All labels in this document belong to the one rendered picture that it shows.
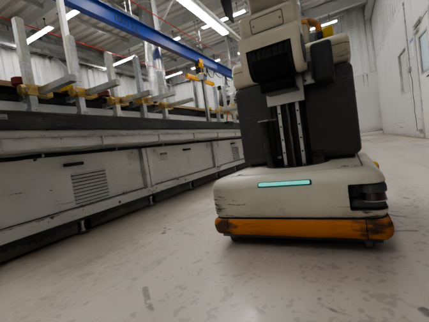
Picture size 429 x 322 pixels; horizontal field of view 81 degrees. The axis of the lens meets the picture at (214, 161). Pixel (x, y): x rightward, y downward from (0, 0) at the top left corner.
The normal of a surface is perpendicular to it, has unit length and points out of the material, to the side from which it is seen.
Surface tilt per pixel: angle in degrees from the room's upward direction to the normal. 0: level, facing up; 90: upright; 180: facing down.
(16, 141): 90
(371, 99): 90
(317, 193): 90
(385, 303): 0
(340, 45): 90
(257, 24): 98
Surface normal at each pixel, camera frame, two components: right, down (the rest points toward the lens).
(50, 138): 0.88, -0.11
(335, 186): -0.47, 0.02
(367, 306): -0.15, -0.99
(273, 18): -0.43, 0.25
